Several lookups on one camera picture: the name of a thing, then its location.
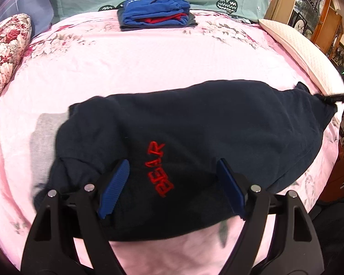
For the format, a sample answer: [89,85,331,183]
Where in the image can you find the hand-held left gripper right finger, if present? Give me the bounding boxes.
[216,158,324,275]

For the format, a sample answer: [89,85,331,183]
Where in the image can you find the wooden display cabinet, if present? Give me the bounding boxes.
[265,0,344,78]

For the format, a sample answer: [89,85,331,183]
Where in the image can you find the folded blue and red clothes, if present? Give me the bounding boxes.
[117,0,191,27]

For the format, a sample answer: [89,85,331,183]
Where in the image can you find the pink floral bed sheet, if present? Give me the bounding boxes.
[0,8,344,275]

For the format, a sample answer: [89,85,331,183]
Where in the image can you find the red floral pillow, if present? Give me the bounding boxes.
[0,13,32,115]

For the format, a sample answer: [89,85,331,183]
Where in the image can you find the white textured pillow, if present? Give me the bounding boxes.
[258,19,344,96]

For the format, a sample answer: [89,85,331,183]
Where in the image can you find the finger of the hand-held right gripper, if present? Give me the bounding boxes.
[318,92,344,104]

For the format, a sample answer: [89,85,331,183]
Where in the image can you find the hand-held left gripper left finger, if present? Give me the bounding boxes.
[21,159,130,275]

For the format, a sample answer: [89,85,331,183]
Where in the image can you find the navy shirt red BEAR text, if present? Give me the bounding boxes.
[30,80,338,242]

